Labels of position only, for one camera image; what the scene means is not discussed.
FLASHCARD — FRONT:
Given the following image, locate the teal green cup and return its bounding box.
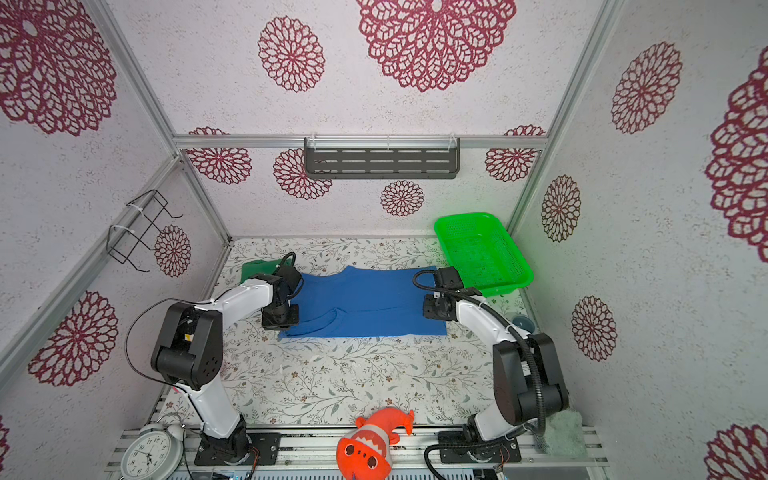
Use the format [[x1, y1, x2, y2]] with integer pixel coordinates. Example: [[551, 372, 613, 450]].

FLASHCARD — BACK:
[[512, 315, 536, 333]]

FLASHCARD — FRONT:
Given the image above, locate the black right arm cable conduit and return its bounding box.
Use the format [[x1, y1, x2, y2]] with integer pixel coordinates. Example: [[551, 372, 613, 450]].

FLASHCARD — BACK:
[[411, 268, 548, 480]]

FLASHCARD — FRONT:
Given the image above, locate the blue tank top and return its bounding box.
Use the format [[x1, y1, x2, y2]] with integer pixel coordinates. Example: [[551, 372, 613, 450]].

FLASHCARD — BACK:
[[278, 266, 447, 340]]

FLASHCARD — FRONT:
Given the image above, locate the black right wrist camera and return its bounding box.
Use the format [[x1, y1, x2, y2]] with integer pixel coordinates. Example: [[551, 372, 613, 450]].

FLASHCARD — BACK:
[[432, 267, 465, 293]]

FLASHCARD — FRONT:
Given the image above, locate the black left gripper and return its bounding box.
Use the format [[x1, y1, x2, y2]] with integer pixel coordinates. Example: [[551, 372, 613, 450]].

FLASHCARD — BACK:
[[262, 300, 300, 330]]

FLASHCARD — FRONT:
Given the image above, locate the black wire wall rack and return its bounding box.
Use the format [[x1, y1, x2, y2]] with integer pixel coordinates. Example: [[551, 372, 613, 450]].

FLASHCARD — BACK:
[[105, 189, 183, 273]]

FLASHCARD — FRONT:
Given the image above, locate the white alarm clock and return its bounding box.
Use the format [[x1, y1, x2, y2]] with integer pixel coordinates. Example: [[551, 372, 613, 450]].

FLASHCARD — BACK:
[[120, 423, 184, 480]]

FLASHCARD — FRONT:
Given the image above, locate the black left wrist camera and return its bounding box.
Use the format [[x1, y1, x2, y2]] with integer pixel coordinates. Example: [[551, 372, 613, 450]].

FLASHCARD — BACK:
[[275, 264, 304, 299]]

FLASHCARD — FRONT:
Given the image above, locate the green tank top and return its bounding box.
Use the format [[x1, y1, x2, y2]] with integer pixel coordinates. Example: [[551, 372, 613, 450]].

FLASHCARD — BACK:
[[240, 259, 281, 283]]

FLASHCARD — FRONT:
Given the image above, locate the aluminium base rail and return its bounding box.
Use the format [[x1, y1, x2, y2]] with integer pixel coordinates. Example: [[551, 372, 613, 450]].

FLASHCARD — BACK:
[[171, 426, 610, 479]]

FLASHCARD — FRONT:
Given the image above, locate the light green folded cloth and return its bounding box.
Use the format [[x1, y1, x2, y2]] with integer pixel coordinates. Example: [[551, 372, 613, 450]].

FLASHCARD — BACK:
[[538, 409, 588, 459]]

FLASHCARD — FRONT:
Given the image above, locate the dark grey wall shelf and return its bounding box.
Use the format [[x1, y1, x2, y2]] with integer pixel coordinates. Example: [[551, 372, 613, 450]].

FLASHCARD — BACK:
[[303, 137, 461, 180]]

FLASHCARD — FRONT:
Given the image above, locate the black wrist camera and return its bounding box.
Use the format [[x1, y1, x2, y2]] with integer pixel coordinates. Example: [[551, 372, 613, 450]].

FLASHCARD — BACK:
[[432, 267, 465, 293], [275, 264, 304, 299]]

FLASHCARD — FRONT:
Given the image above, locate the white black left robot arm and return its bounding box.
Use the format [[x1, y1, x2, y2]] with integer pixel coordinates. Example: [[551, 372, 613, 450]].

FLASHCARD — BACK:
[[150, 272, 303, 457]]

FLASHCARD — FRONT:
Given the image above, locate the red fish plush toy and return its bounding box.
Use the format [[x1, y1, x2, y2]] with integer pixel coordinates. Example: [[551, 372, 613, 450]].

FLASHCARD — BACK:
[[336, 407, 415, 480]]

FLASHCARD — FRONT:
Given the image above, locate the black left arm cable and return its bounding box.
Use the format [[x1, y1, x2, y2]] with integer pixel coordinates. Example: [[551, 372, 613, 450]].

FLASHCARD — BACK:
[[124, 251, 298, 480]]

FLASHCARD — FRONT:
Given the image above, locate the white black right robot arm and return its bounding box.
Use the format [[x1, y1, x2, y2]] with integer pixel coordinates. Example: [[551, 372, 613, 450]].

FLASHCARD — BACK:
[[423, 291, 570, 443]]

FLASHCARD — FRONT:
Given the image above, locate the bright green plastic basket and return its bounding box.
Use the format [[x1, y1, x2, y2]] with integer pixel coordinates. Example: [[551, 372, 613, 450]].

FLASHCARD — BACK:
[[434, 213, 534, 297]]

